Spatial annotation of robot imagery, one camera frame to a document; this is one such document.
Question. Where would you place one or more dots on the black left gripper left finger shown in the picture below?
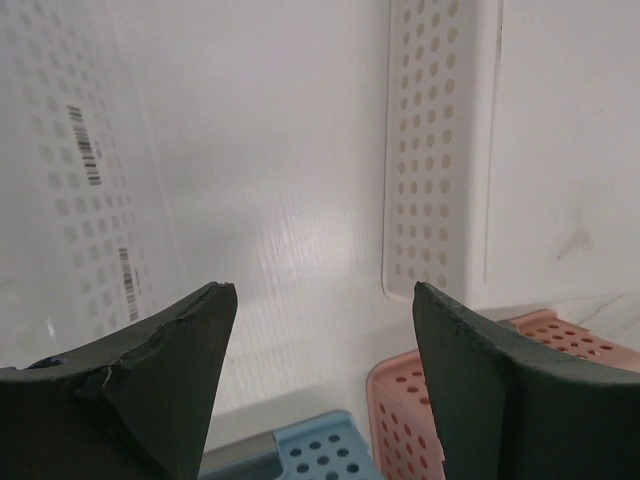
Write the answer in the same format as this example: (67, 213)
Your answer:
(135, 404)

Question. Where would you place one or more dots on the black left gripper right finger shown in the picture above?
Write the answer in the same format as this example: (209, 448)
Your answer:
(508, 407)

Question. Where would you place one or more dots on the pink plastic basket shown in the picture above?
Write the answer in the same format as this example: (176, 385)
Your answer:
(403, 432)

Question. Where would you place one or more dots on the translucent white shallow basket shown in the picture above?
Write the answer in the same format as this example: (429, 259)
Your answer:
(86, 245)

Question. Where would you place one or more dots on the light blue plastic basket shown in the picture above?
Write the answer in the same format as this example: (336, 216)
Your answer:
(327, 446)

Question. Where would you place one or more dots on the cream white small basket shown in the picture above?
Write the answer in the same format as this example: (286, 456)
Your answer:
(512, 150)

